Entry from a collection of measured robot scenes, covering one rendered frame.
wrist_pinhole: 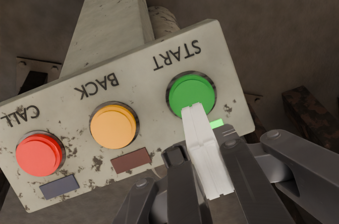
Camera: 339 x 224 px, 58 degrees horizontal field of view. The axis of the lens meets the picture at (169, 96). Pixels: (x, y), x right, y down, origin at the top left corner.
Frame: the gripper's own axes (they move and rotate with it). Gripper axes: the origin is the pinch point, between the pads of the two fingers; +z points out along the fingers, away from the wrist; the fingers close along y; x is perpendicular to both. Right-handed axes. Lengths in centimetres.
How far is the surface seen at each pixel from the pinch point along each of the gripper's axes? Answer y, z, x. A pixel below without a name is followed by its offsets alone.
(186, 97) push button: -0.2, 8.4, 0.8
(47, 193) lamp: -16.2, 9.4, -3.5
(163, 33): -1, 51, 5
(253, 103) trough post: 18, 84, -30
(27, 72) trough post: -42, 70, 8
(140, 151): -6.1, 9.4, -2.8
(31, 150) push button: -14.9, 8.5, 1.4
